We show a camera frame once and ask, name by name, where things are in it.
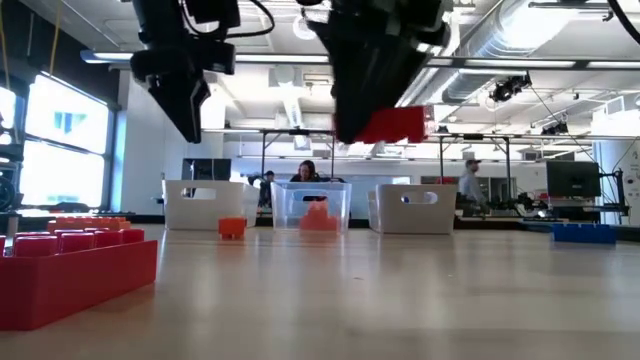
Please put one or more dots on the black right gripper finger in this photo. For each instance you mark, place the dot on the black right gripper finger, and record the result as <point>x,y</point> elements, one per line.
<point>360,90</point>

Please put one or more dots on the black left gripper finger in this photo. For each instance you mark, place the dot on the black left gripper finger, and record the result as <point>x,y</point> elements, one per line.
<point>182,107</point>

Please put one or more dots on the orange toy brick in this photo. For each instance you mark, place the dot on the orange toy brick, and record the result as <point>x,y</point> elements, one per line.
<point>317,210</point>
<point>325,225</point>
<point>232,228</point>

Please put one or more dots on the blue toy brick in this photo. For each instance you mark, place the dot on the blue toy brick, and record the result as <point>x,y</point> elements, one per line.
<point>584,234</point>

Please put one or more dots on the black background robot arm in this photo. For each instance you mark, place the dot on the black background robot arm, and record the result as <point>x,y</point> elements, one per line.
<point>620,190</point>

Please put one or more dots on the long ceiling light strip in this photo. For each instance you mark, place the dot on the long ceiling light strip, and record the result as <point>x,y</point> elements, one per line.
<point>280,58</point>

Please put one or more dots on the person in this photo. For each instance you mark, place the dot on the person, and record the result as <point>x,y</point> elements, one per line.
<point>471,187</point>
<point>267,190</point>
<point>306,172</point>

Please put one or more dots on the white plastic bin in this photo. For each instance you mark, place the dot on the white plastic bin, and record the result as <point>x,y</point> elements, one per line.
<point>220,210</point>

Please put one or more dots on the beige plastic bin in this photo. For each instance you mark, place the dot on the beige plastic bin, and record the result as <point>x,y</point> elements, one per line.
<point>395,220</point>

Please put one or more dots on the large bright window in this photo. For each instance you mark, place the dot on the large bright window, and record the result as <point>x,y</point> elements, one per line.
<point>60,170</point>
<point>6,115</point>

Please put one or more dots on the clear plastic bin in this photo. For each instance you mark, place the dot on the clear plastic bin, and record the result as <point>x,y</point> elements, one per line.
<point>285,210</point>

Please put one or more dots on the black ceiling spotlight cluster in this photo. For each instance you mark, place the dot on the black ceiling spotlight cluster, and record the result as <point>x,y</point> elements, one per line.
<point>555,129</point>
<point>507,89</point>

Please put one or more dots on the black computer monitor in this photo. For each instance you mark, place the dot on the black computer monitor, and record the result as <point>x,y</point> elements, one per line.
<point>572,179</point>

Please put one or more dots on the black background workbench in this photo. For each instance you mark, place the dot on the black background workbench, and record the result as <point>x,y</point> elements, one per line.
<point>575,205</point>

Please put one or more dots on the black background frame stand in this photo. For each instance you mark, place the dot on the black background frame stand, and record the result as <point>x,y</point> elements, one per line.
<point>508,165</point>
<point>280,132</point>

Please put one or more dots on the silver air duct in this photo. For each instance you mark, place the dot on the silver air duct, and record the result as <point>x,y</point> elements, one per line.
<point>500,45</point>

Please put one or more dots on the grey metal post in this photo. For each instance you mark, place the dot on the grey metal post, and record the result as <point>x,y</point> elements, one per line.
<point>11,235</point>

